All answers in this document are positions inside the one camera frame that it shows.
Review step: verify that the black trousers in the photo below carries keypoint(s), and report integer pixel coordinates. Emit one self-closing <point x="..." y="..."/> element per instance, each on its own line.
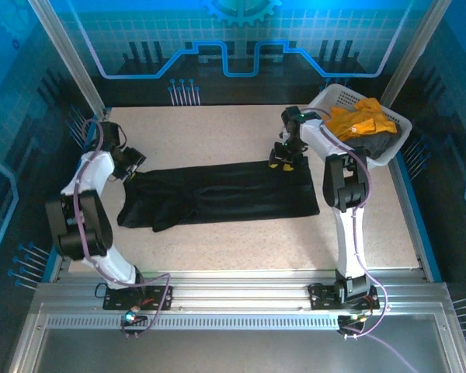
<point x="237" y="194"/>

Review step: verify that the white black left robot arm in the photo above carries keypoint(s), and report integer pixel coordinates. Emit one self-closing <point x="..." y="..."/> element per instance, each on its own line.
<point x="83" y="229"/>

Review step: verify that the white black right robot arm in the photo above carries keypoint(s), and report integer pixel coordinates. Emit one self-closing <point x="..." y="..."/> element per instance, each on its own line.
<point x="347" y="182"/>

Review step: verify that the yellow t-shirt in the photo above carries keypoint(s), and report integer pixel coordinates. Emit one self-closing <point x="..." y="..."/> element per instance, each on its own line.
<point x="365" y="118"/>

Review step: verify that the grey t-shirt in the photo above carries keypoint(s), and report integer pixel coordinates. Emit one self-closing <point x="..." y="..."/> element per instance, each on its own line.
<point x="376" y="143"/>

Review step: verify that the white plastic laundry basket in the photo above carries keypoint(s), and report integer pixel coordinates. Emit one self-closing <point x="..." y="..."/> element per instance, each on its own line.
<point x="388" y="116"/>

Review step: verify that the blue table edge strip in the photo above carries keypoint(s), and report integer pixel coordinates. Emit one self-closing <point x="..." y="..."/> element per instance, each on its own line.
<point x="419" y="217"/>

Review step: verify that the grey metal panel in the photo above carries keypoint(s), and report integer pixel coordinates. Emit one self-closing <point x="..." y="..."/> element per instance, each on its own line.
<point x="237" y="353"/>

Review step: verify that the aluminium frame post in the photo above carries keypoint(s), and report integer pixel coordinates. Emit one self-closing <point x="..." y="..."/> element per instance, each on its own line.
<point x="68" y="58"/>
<point x="415" y="50"/>

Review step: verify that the aluminium mounting rail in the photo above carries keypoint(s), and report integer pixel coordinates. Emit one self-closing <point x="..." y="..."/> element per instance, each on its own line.
<point x="237" y="289"/>

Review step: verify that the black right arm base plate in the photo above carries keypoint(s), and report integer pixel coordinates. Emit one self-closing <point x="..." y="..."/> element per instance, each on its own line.
<point x="322" y="297"/>

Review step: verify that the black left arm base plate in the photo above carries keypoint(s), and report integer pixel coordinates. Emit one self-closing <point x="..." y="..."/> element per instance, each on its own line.
<point x="116" y="299"/>

